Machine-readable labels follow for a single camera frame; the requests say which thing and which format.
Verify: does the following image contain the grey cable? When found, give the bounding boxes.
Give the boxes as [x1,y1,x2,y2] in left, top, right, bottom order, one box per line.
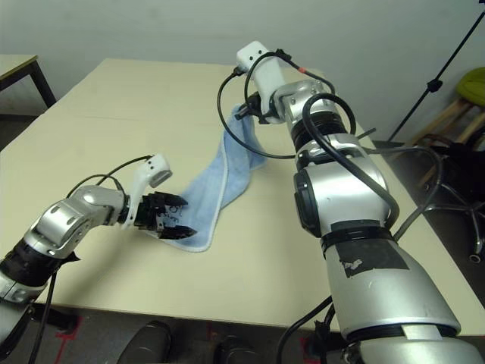
[369,146,444,242]

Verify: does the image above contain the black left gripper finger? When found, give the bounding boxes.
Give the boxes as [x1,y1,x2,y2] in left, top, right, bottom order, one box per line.
[158,224,198,241]
[155,192,189,209]

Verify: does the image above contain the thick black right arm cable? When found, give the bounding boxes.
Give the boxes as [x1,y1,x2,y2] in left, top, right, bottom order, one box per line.
[302,94,401,228]

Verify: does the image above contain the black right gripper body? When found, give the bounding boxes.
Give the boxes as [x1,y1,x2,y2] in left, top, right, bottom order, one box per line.
[246,93,276,125]

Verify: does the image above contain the wooden stool green seat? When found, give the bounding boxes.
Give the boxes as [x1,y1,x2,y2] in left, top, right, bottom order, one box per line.
[411,67,485,152]

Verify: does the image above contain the thin black left camera cable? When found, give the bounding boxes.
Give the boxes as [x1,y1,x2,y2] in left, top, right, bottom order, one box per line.
[66,154,155,200]

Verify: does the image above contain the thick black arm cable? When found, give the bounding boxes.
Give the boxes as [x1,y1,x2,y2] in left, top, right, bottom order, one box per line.
[28,265,58,364]
[302,94,401,228]

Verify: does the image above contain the light blue towel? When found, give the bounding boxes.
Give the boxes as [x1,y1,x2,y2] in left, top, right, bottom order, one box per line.
[149,104,268,253]

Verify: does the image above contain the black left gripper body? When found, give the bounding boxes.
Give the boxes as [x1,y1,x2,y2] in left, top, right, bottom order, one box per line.
[127,191,170,239]

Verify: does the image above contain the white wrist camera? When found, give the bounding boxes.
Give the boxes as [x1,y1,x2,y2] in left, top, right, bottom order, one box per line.
[120,152,174,231]
[236,40,284,125]

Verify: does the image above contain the black tripod stand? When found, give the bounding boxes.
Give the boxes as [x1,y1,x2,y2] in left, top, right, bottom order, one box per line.
[386,11,485,143]

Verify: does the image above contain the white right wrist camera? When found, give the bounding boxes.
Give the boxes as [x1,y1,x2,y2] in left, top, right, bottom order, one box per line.
[236,40,284,125]

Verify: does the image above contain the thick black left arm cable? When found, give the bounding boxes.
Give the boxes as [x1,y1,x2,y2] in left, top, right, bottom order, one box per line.
[28,265,58,364]

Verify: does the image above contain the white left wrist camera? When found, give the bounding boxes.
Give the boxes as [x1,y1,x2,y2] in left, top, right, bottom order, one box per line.
[120,152,174,231]

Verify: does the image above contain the beige side table black legs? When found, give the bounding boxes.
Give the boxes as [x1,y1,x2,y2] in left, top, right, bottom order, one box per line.
[0,55,58,115]

